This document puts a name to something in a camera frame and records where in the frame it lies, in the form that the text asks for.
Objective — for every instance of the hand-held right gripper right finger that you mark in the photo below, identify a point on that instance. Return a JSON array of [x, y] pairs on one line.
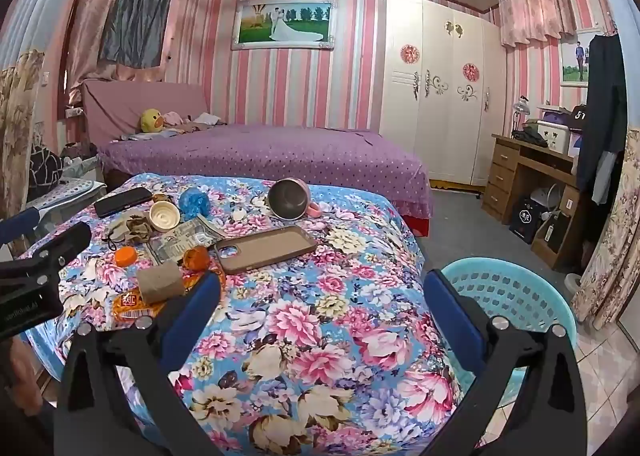
[[452, 311]]

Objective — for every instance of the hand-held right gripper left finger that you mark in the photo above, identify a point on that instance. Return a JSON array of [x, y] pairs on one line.
[[195, 306]]

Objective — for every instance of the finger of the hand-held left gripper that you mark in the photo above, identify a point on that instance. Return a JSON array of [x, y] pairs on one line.
[[65, 241], [20, 227]]

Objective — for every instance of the cardboard roll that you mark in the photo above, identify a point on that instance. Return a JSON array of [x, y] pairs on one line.
[[160, 282]]

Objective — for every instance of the small orange bottle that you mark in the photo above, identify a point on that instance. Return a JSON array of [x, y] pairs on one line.
[[196, 258]]

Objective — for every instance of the orange bottle cap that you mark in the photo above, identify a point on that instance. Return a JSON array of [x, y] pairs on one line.
[[126, 256]]

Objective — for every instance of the orange snack wrapper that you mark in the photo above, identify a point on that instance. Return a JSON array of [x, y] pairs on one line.
[[130, 306]]

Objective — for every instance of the brown paper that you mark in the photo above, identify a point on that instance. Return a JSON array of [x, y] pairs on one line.
[[132, 231]]

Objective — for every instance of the light blue plastic basket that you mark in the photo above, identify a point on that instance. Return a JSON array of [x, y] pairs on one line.
[[520, 296]]

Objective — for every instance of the round cream lid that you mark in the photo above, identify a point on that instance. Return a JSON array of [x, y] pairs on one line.
[[164, 216]]

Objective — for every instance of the blue fluffy scrunchie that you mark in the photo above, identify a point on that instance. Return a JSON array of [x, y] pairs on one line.
[[195, 201]]

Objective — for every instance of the person's left hand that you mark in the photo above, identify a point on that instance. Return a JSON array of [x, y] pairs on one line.
[[22, 371]]

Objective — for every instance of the light patterned cloth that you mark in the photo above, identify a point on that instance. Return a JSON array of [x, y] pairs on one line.
[[65, 193]]

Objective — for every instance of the black patterned bag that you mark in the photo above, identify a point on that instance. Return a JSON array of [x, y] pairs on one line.
[[42, 166]]

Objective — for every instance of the black phone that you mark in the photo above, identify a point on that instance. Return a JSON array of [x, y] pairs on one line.
[[122, 202]]

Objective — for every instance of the brown phone case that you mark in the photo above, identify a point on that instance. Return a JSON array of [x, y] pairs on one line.
[[265, 248]]

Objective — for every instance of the beige floral curtain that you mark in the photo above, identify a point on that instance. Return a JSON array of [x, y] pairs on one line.
[[615, 236], [20, 126]]

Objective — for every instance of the blue floral blanket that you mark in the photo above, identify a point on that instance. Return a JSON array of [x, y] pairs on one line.
[[300, 326]]

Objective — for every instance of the black paper bag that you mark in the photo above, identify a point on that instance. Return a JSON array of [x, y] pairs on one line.
[[525, 218]]

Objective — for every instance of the cardboard box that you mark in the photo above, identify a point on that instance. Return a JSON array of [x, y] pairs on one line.
[[555, 236]]

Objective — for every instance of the small white fan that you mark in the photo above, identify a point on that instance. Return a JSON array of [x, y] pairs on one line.
[[542, 196]]

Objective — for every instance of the wooden desk with drawers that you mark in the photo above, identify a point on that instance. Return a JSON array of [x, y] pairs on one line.
[[502, 171]]

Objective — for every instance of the yellow duck plush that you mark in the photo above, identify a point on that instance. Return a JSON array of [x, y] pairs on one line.
[[151, 120]]

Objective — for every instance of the pink headboard cover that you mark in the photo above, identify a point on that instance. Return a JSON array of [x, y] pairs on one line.
[[125, 101]]

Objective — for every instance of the pink plush toy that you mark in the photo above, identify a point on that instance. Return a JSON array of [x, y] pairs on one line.
[[175, 117]]

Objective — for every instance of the bed with purple dotted sheet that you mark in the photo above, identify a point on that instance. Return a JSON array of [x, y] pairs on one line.
[[280, 151]]

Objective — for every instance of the white pillow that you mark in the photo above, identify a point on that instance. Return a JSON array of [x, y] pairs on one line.
[[207, 118]]

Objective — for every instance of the dark cloth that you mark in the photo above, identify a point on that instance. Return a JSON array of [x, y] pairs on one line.
[[530, 137]]

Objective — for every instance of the white wardrobe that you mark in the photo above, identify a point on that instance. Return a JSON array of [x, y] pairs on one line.
[[440, 111]]

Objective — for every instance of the white storage box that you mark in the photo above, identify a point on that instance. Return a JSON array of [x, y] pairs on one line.
[[552, 136]]

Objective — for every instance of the desk lamp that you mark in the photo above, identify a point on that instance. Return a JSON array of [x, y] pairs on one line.
[[521, 107]]

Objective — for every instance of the purple cloth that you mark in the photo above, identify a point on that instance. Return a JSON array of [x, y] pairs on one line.
[[552, 116]]

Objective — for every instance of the black cap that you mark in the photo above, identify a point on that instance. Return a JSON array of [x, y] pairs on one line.
[[575, 118]]

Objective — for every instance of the pink satin curtain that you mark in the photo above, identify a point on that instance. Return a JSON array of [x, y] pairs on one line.
[[95, 1]]

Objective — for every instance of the red paper cutout decoration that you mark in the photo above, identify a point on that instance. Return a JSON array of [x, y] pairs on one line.
[[470, 71], [409, 53]]

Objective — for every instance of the grey curtain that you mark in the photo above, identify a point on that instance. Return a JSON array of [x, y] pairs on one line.
[[135, 6]]

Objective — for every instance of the dark hanging jacket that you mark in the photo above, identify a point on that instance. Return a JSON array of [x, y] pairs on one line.
[[605, 101]]

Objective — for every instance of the pink floral valance curtain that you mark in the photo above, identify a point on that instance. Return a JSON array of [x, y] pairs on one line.
[[535, 11]]

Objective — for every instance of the wall power strip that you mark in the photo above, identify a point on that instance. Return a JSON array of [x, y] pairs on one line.
[[74, 112]]

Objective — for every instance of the small couple wall poster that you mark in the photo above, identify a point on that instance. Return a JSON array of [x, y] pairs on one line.
[[570, 61]]

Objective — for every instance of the framed wedding wall poster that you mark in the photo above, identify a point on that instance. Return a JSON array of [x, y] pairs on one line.
[[280, 23]]

